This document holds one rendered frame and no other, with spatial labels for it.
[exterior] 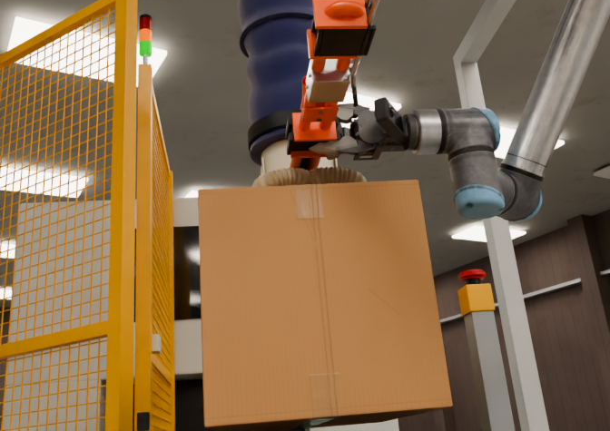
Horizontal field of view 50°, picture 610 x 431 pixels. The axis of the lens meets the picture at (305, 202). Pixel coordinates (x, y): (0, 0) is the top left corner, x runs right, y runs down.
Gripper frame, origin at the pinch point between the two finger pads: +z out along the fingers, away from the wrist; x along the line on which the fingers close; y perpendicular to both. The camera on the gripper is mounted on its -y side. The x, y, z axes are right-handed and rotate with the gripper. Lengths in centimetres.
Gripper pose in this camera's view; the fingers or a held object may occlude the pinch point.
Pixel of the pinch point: (313, 129)
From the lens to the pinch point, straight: 127.4
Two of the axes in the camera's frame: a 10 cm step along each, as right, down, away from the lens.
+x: -0.8, -9.3, 3.5
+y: -1.1, 3.6, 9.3
